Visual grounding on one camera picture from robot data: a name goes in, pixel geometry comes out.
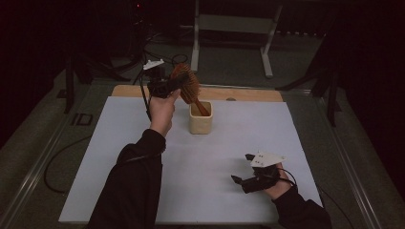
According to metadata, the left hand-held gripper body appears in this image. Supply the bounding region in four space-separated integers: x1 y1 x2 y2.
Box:
142 58 180 100

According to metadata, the grey metal stand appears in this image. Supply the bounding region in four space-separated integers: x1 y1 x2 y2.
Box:
189 0 285 79

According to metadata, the left hand-held gripper black cable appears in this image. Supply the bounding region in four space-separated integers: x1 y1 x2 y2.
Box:
139 71 153 122

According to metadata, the black floor cable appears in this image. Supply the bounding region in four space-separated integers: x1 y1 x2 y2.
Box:
43 135 94 195

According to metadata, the white table mat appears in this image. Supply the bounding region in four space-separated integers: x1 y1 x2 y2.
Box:
57 95 324 225

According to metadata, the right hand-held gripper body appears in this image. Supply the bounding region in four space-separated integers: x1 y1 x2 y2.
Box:
241 151 288 195

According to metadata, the person's left hand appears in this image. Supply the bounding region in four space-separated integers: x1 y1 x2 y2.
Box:
148 89 182 138

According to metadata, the dark floor stand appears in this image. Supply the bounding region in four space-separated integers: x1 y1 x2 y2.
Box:
62 52 89 115
276 60 343 128

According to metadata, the cream square ceramic cup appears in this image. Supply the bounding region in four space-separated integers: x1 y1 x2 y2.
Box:
188 100 214 135

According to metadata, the person's right hand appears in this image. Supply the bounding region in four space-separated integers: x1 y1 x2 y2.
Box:
264 163 293 201

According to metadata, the hand-held gripper black cable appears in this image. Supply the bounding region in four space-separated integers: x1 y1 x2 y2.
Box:
139 71 153 122
279 167 299 189

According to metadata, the right hand-held gripper black cable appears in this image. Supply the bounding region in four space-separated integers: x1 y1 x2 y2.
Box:
279 167 299 189

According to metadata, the wooden paddle hairbrush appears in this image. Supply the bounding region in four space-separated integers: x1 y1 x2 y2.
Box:
170 62 211 117

